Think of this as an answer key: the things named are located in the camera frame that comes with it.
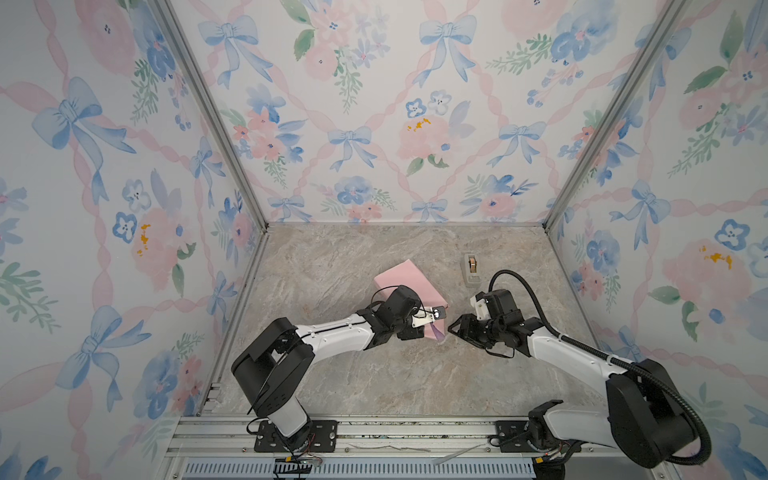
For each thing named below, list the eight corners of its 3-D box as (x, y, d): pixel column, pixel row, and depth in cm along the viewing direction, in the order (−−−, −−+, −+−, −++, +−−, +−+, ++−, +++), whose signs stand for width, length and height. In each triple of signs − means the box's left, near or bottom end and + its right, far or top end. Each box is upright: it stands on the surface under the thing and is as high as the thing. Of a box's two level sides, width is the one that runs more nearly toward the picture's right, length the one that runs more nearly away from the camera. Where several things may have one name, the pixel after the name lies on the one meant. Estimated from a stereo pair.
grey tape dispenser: (465, 287, 105) (469, 278, 100) (461, 262, 111) (464, 253, 107) (480, 287, 105) (484, 278, 100) (475, 262, 111) (478, 253, 107)
